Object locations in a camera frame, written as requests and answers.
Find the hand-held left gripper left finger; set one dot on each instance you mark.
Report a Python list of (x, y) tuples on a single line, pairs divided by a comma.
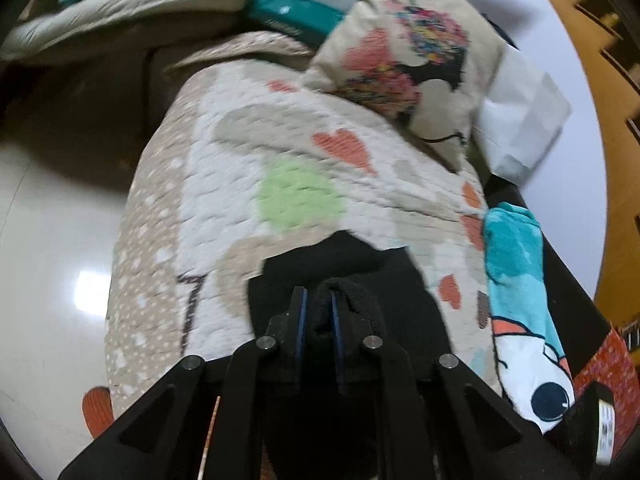
[(300, 320)]

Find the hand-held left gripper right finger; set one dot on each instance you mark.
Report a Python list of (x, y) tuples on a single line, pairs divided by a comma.
[(337, 330)]

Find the black pants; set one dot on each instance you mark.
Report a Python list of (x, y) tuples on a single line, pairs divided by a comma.
[(400, 310)]

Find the red patterned cloth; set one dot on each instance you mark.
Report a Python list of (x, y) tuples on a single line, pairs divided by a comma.
[(615, 360)]

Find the teal cartoon blanket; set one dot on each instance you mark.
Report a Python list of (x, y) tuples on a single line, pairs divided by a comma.
[(520, 270)]

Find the quilted patterned bed cover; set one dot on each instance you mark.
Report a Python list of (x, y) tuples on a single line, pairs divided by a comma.
[(250, 135)]

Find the floral printed cushion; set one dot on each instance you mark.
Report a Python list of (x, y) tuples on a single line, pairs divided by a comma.
[(400, 60)]

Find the brown armchair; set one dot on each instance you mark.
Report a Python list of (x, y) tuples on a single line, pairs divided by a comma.
[(100, 100)]

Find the teal box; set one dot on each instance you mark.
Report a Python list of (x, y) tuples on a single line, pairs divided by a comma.
[(290, 10)]

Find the beige padded cushion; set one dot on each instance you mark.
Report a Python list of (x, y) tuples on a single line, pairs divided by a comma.
[(125, 5)]

